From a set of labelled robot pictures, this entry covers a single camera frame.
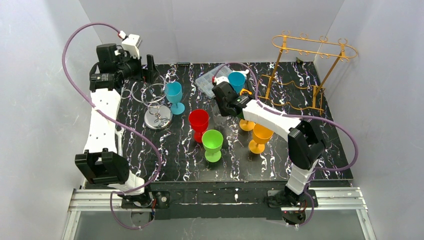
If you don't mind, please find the white small tool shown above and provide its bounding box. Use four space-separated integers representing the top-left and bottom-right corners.
233 69 250 76

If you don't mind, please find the chrome spiral glass rack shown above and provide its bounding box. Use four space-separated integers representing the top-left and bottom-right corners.
120 75 174 131

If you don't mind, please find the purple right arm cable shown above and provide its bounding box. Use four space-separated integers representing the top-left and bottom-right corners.
211 62 360 228

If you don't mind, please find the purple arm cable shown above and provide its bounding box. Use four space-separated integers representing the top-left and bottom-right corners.
211 62 360 228
61 22 163 231

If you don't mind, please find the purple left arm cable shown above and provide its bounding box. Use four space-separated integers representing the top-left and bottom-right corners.
61 22 163 231

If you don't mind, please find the yellow tape measure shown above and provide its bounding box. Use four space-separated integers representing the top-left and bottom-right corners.
239 88 252 96

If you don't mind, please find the blue plastic goblet back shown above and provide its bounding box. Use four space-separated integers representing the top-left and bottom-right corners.
228 71 246 94

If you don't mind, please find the gold wire glass rack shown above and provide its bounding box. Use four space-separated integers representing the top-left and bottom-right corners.
258 30 359 115

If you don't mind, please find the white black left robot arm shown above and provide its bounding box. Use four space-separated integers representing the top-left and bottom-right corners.
75 42 156 196

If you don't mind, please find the green plastic goblet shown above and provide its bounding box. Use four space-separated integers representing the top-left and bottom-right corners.
202 129 224 163

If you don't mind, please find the orange plastic goblet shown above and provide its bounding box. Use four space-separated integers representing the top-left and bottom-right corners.
248 123 274 155
239 119 256 132

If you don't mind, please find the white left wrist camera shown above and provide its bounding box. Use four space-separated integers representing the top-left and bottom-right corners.
118 30 142 60

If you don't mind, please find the orange plastic goblet near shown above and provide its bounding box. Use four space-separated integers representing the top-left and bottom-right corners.
248 123 274 155

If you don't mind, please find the clear plastic parts box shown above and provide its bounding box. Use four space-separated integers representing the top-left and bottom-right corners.
195 66 233 99

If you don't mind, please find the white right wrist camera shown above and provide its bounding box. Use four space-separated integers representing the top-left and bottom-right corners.
214 76 229 85

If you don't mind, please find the clear glass wine glass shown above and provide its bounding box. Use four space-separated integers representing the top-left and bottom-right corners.
212 108 228 131

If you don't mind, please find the orange plastic goblet far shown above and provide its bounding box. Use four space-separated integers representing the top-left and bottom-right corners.
239 119 256 132

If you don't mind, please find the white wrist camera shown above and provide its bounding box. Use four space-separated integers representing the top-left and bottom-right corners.
118 30 142 60
214 76 229 85

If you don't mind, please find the black screwdriver bit strip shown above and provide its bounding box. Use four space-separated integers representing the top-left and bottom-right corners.
176 62 191 68

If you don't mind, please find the red plastic goblet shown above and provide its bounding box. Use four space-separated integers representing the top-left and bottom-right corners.
188 109 209 143

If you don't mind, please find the blue plastic goblet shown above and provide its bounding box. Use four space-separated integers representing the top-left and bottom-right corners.
228 71 246 94
165 81 185 115

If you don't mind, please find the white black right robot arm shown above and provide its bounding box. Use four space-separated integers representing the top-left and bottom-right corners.
212 81 326 195

